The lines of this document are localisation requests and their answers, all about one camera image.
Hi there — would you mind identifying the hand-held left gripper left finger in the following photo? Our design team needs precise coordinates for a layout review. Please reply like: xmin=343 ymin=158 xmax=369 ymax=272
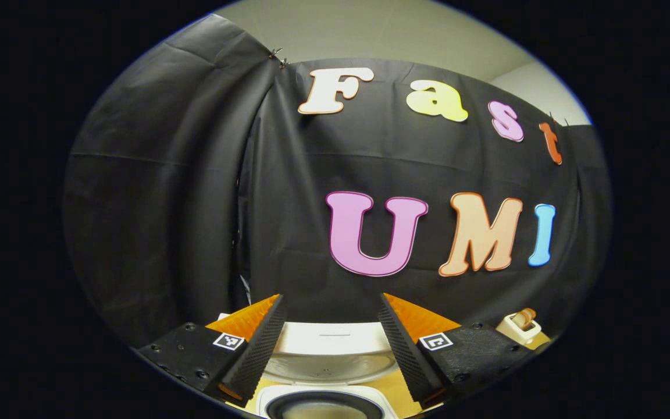
xmin=137 ymin=294 xmax=288 ymax=408

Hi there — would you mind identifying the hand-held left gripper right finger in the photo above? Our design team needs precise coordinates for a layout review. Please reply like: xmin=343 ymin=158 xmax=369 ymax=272
xmin=379 ymin=293 xmax=539 ymax=408

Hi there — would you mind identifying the white rice cooker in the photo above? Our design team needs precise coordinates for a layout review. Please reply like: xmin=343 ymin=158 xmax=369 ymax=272
xmin=254 ymin=321 xmax=401 ymax=419

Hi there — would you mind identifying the white toaster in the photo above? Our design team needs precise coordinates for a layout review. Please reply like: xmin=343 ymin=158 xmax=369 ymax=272
xmin=495 ymin=313 xmax=543 ymax=345

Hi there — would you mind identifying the black backdrop cloth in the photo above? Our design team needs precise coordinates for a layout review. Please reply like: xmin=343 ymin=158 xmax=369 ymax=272
xmin=63 ymin=13 xmax=612 ymax=350

